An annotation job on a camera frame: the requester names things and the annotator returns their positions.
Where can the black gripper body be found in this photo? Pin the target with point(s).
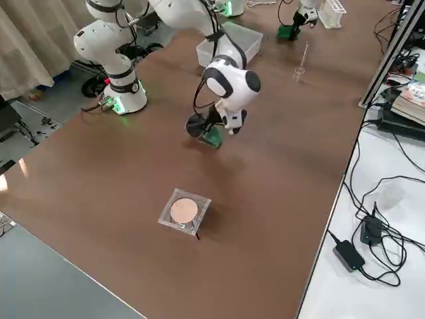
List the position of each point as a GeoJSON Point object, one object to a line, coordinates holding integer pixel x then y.
{"type": "Point", "coordinates": [297, 21]}
{"type": "Point", "coordinates": [213, 119]}

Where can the green wiping cloth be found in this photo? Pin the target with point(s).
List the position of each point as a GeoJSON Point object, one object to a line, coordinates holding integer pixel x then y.
{"type": "Point", "coordinates": [212, 138]}
{"type": "Point", "coordinates": [284, 33]}

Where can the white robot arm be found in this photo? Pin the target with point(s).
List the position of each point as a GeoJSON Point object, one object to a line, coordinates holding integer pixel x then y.
{"type": "Point", "coordinates": [307, 13]}
{"type": "Point", "coordinates": [229, 83]}

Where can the white test tube rack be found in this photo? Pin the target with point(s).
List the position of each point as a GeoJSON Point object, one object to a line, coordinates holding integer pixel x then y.
{"type": "Point", "coordinates": [328, 18]}

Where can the clear plastic storage box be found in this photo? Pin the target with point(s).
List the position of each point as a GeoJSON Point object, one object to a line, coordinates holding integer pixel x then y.
{"type": "Point", "coordinates": [245, 40]}

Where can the flat black device box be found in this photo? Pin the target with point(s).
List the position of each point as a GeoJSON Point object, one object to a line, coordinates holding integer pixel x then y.
{"type": "Point", "coordinates": [398, 124]}

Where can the metal crucible tongs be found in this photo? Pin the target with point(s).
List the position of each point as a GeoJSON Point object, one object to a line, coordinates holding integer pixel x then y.
{"type": "Point", "coordinates": [262, 3]}

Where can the metal tripod stand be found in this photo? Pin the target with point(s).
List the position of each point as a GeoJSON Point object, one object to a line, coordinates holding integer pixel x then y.
{"type": "Point", "coordinates": [186, 226]}

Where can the stack of books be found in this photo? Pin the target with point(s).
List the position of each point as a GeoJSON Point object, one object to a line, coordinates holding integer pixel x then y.
{"type": "Point", "coordinates": [411, 96]}

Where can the black power adapter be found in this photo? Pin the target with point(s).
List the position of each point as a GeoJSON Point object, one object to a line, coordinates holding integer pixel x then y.
{"type": "Point", "coordinates": [372, 230]}
{"type": "Point", "coordinates": [348, 256]}

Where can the beige curtain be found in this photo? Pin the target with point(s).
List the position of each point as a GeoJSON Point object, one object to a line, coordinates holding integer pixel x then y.
{"type": "Point", "coordinates": [26, 40]}

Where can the aluminium frame post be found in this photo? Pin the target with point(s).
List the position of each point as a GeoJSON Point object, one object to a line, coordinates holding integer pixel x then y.
{"type": "Point", "coordinates": [388, 56]}

